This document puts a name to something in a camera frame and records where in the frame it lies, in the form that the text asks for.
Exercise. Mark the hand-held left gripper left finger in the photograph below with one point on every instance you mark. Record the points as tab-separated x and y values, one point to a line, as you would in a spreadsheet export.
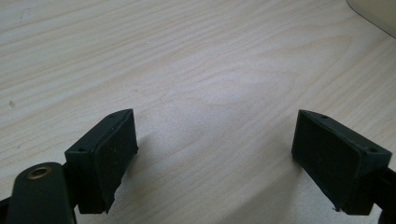
102	161

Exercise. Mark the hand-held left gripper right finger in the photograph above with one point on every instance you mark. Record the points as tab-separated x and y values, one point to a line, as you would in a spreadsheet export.
336	161

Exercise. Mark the cream-coloured object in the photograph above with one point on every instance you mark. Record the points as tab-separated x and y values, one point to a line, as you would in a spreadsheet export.
375	12

